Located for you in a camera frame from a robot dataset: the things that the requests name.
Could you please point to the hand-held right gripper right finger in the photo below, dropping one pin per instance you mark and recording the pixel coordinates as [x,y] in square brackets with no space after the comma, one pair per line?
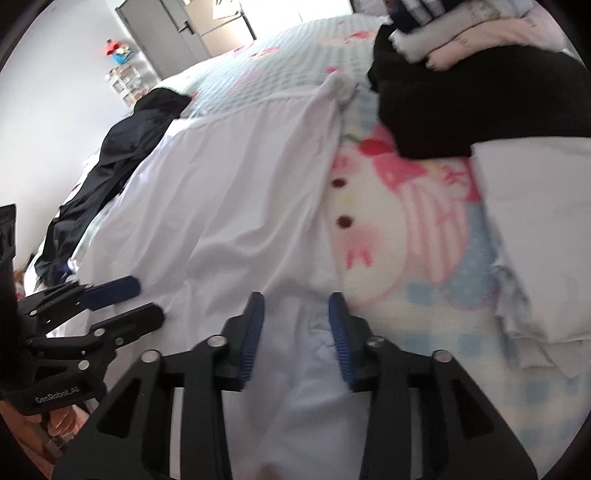
[341,341]

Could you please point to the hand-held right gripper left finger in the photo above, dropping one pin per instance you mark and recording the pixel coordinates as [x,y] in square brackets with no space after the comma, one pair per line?
[251,337]

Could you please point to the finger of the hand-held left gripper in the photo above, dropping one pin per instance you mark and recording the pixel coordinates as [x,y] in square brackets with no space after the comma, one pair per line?
[138,316]
[113,290]

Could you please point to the white shirt with navy trim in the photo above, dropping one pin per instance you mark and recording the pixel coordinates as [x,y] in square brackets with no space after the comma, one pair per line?
[231,207]

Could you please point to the person's left hand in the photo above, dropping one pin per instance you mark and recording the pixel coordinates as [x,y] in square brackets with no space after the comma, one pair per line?
[60,422]

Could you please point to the blue checkered cartoon blanket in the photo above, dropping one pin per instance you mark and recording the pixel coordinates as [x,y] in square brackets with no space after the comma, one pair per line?
[406,258]

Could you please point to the black jacket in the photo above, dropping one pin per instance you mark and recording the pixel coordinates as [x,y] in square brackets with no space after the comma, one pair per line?
[124,152]

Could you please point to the white shelf rack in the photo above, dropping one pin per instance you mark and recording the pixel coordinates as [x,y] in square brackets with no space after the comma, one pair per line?
[124,83]

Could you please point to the pale lilac folded shirt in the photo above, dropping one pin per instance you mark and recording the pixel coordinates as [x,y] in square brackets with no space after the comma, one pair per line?
[545,230]

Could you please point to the grey door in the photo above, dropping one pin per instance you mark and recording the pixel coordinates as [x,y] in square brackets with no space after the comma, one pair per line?
[157,32]

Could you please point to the black folded sweater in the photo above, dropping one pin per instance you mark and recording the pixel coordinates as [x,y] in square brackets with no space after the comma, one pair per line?
[461,101]

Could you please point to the beige fridge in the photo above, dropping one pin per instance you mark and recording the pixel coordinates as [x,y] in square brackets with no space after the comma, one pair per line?
[221,23]

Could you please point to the white wardrobe door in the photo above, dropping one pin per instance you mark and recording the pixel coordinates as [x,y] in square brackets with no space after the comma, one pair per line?
[300,9]

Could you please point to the navy striped folded garment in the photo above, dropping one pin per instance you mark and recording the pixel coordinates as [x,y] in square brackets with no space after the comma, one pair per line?
[411,11]

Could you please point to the pink folded garment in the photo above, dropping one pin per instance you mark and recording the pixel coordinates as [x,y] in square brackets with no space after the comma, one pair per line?
[498,41]

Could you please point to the red and blue wall plush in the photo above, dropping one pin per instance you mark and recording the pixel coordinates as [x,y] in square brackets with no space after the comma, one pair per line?
[117,50]

